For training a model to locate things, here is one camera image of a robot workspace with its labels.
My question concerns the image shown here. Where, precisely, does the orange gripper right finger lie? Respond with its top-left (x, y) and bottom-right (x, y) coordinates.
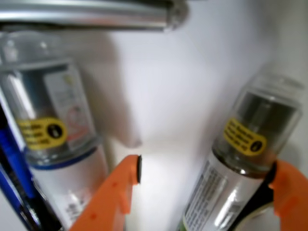
top-left (269, 160), bottom-right (308, 231)

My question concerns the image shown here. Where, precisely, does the blue whiteboard marker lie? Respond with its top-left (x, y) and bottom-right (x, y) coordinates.
top-left (0, 31), bottom-right (107, 230)

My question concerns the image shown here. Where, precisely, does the black tape roll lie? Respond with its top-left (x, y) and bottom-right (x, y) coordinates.
top-left (228, 178), bottom-right (274, 231)

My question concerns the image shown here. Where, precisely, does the silver ballpoint pen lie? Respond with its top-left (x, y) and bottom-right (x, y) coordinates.
top-left (0, 0), bottom-right (189, 31)

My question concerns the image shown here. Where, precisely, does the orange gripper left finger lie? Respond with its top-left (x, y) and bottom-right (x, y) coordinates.
top-left (70, 154), bottom-right (142, 231)

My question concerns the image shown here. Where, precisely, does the blue black ballpoint pen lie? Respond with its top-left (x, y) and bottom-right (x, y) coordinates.
top-left (0, 109), bottom-right (63, 231)

